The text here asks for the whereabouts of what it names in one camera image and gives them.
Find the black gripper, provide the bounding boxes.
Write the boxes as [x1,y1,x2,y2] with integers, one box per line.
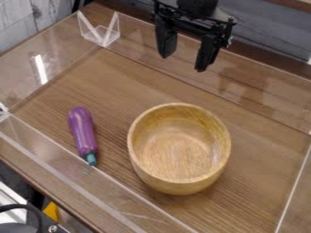
[153,0,236,72]

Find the clear acrylic tray enclosure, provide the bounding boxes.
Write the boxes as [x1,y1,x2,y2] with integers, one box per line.
[0,8,311,233]

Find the brown wooden bowl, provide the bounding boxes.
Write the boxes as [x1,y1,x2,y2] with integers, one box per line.
[128,103,232,196]

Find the yellow black device corner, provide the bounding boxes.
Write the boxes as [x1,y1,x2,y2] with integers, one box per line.
[27,202,69,233]

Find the black cable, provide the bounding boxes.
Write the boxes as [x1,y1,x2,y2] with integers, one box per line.
[0,203,44,233]

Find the purple toy eggplant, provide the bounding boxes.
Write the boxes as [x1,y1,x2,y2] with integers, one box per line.
[68,106,99,167]

